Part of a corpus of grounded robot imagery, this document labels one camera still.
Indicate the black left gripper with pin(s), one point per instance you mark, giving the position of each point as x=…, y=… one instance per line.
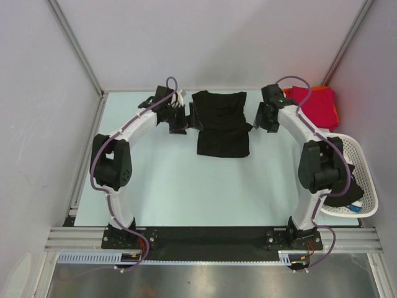
x=185, y=121

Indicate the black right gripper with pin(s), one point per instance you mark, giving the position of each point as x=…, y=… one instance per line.
x=258, y=121

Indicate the black t shirt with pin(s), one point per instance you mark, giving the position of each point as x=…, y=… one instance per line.
x=225, y=132
x=340, y=201

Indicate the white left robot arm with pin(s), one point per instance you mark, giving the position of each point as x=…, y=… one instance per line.
x=111, y=166

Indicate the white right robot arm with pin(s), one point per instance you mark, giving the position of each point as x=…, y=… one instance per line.
x=322, y=171

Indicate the folded red t shirt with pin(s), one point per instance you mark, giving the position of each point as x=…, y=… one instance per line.
x=319, y=105

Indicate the white plastic laundry basket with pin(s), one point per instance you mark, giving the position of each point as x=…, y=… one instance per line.
x=354, y=155

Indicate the black t shirt in basket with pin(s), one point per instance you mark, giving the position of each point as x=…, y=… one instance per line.
x=340, y=201

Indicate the blue white garment in basket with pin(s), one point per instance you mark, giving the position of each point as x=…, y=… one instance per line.
x=355, y=206

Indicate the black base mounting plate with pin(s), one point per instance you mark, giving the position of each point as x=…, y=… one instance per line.
x=211, y=244

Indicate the left aluminium corner post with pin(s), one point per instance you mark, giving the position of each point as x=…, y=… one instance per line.
x=72, y=40

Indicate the aluminium corner post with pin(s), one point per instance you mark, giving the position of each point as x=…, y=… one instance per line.
x=72, y=40
x=351, y=34

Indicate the right aluminium corner post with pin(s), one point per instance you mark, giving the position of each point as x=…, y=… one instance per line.
x=351, y=34

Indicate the white slotted cable duct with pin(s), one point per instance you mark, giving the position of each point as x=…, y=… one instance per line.
x=98, y=258

